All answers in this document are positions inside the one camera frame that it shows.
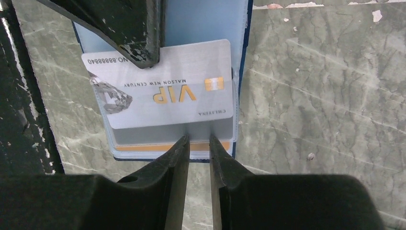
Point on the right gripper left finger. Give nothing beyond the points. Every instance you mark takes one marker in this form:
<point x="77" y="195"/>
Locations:
<point x="152" y="198"/>

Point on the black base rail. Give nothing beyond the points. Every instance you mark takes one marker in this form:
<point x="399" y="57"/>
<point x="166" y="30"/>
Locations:
<point x="27" y="143"/>

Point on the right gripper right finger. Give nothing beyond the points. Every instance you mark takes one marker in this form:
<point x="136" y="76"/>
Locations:
<point x="242" y="200"/>

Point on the silver VIP credit card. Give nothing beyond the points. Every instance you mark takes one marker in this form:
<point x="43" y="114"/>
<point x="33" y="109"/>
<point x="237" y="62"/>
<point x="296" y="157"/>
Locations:
<point x="191" y="83"/>

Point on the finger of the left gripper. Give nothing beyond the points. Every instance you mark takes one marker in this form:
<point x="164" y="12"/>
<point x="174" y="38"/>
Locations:
<point x="135" y="28"/>

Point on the blue leather card holder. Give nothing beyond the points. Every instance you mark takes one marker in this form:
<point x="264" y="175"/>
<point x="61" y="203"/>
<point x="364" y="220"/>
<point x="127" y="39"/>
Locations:
<point x="192" y="21"/>

